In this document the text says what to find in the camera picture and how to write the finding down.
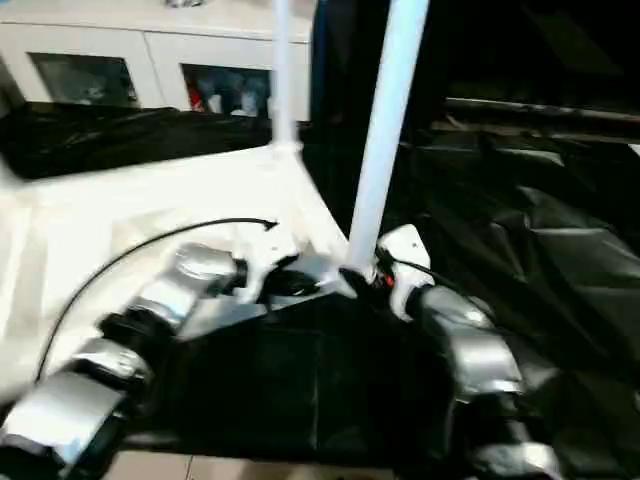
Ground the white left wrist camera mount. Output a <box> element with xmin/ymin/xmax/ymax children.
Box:
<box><xmin>233</xmin><ymin>225</ymin><xmax>300</xmax><ymax>301</ymax></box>

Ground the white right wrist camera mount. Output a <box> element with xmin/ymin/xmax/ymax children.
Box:
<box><xmin>376</xmin><ymin>224</ymin><xmax>434</xmax><ymax>321</ymax></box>

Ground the black metal bar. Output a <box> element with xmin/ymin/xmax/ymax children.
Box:
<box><xmin>444</xmin><ymin>95</ymin><xmax>640</xmax><ymax>126</ymax></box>

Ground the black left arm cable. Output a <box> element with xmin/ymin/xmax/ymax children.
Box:
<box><xmin>33</xmin><ymin>217</ymin><xmax>280</xmax><ymax>386</ymax></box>

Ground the black mat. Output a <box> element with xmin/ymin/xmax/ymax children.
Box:
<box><xmin>0</xmin><ymin>100</ymin><xmax>640</xmax><ymax>471</ymax></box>

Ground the white plastic table leg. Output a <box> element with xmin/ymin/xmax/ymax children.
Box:
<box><xmin>269</xmin><ymin>0</ymin><xmax>305</xmax><ymax>158</ymax></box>
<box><xmin>344</xmin><ymin>0</ymin><xmax>432</xmax><ymax>271</ymax></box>

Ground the white plastic table top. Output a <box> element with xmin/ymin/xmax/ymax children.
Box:
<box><xmin>0</xmin><ymin>142</ymin><xmax>363</xmax><ymax>401</ymax></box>

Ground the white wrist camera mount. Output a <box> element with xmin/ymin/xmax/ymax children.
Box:
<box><xmin>233</xmin><ymin>225</ymin><xmax>300</xmax><ymax>301</ymax></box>
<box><xmin>376</xmin><ymin>224</ymin><xmax>434</xmax><ymax>321</ymax></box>

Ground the white cabinet with glass doors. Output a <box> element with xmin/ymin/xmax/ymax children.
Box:
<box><xmin>0</xmin><ymin>0</ymin><xmax>313</xmax><ymax>121</ymax></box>

